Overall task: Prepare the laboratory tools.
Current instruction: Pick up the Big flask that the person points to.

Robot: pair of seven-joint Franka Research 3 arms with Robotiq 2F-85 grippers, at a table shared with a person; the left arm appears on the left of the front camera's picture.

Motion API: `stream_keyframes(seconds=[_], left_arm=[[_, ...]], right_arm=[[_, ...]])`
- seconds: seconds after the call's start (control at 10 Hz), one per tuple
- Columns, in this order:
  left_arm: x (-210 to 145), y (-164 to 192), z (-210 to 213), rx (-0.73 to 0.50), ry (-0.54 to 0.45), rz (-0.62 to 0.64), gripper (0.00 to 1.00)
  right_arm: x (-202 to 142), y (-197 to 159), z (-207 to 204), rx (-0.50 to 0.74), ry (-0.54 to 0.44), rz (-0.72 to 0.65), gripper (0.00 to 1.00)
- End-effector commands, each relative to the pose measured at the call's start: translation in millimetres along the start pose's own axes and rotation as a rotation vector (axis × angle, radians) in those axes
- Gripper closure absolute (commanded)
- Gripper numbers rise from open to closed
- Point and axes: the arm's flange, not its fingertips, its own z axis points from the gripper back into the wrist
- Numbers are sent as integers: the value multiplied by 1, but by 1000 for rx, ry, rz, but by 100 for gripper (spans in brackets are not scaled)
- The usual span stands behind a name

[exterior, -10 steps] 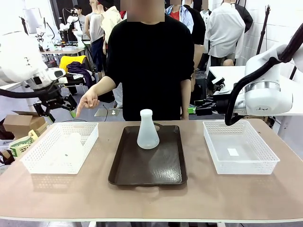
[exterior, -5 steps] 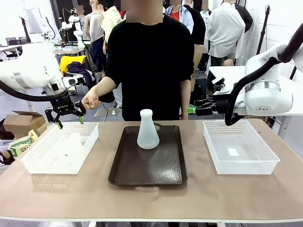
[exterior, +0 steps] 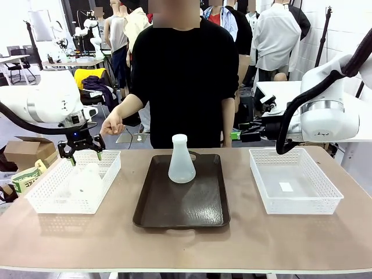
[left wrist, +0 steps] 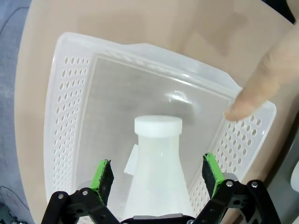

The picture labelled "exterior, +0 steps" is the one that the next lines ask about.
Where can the left gripper green finger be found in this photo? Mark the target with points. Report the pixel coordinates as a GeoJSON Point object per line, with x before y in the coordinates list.
{"type": "Point", "coordinates": [99, 145]}
{"type": "Point", "coordinates": [68, 154]}

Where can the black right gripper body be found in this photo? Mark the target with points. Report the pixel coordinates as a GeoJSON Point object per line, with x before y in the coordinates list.
{"type": "Point", "coordinates": [267, 132]}

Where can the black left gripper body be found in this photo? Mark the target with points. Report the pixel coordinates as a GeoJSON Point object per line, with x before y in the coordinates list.
{"type": "Point", "coordinates": [78, 139]}

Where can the translucent plastic conical flask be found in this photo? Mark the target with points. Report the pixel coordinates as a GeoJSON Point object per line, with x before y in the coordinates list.
{"type": "Point", "coordinates": [181, 165]}

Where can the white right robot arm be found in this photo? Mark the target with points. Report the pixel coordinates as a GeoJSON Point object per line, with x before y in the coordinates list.
{"type": "Point", "coordinates": [328, 122]}

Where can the person right forearm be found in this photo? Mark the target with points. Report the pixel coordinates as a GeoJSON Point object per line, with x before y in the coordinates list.
{"type": "Point", "coordinates": [130, 106]}

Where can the person left forearm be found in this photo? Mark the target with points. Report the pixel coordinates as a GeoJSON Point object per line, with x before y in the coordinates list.
{"type": "Point", "coordinates": [228, 122]}

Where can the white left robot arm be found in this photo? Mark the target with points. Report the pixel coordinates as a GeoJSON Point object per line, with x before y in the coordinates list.
{"type": "Point", "coordinates": [49, 98]}

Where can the person right hand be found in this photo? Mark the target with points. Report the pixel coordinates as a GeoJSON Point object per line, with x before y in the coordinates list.
{"type": "Point", "coordinates": [112, 124]}

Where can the grey floor plate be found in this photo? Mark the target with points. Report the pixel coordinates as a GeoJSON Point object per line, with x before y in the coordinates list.
{"type": "Point", "coordinates": [130, 138]}

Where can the white perforated plastic basket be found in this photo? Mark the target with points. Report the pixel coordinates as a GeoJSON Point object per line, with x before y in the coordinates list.
{"type": "Point", "coordinates": [302, 200]}
{"type": "Point", "coordinates": [58, 191]}

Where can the brown cardboard box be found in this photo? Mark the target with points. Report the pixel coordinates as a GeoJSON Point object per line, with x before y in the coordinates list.
{"type": "Point", "coordinates": [26, 151]}

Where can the green white printed bag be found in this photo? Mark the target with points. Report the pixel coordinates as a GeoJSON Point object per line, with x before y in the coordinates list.
{"type": "Point", "coordinates": [27, 178]}

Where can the dark purple garment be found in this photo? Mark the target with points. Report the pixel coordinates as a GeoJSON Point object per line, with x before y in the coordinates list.
{"type": "Point", "coordinates": [100, 90]}

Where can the white label sticker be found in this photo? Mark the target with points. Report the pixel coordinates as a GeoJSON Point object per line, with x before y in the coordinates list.
{"type": "Point", "coordinates": [286, 187]}

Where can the yellow cloth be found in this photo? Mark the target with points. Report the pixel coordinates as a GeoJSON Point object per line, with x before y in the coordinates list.
{"type": "Point", "coordinates": [93, 72]}

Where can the person black sweater torso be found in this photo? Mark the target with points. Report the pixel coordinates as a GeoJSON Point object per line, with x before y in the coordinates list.
{"type": "Point", "coordinates": [184, 87]}

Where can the background wooden desk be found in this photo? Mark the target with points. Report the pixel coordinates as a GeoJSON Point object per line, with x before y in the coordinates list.
{"type": "Point", "coordinates": [84, 62]}

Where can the dark brown serving tray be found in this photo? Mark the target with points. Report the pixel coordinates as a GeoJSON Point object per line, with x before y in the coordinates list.
{"type": "Point", "coordinates": [181, 203]}

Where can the black office chair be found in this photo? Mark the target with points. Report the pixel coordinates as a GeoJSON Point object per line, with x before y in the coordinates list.
{"type": "Point", "coordinates": [17, 67]}

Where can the mannequin in black jacket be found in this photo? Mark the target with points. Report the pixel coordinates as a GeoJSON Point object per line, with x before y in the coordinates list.
{"type": "Point", "coordinates": [242, 32]}

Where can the black tripod stand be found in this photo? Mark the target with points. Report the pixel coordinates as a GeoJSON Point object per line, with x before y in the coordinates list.
{"type": "Point", "coordinates": [33, 43]}
{"type": "Point", "coordinates": [324, 37]}

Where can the mannequin in white tank top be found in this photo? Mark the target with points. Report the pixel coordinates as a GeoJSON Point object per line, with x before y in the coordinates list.
{"type": "Point", "coordinates": [117, 40]}

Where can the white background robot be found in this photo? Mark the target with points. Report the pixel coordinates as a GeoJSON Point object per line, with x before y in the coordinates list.
{"type": "Point", "coordinates": [93, 32]}

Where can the mannequin in red top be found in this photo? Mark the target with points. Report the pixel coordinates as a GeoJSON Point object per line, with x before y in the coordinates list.
{"type": "Point", "coordinates": [216, 19]}

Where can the white rectangular panel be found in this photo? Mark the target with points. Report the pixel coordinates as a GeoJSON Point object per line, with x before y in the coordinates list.
{"type": "Point", "coordinates": [40, 24]}

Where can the mannequin in cream shirt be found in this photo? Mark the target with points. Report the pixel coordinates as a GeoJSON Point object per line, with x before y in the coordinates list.
{"type": "Point", "coordinates": [135, 26]}

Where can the black metal frame chair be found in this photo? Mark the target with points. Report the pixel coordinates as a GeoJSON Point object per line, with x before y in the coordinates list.
{"type": "Point", "coordinates": [96, 98]}

